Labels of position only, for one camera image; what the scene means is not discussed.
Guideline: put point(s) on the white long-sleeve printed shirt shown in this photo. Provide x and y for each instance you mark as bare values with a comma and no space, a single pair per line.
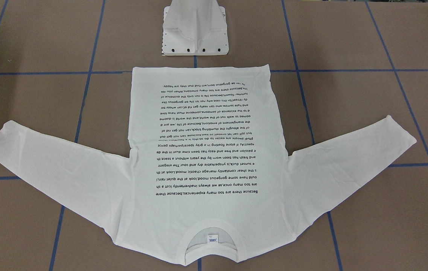
208,171

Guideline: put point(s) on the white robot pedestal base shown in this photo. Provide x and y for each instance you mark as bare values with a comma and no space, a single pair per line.
194,27

